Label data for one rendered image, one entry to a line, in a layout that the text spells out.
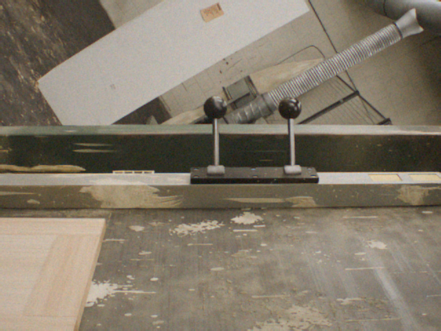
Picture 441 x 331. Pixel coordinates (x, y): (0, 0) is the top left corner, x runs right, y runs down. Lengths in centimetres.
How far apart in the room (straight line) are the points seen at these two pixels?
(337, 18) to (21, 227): 854
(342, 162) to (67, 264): 64
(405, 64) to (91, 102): 588
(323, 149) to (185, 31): 350
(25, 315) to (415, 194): 64
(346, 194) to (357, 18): 838
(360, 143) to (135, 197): 48
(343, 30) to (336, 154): 810
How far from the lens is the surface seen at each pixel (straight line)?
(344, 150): 123
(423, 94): 982
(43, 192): 100
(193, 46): 467
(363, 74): 947
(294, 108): 100
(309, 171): 100
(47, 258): 81
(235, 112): 657
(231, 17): 465
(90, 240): 85
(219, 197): 97
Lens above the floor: 154
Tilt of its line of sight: 8 degrees down
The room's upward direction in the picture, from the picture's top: 61 degrees clockwise
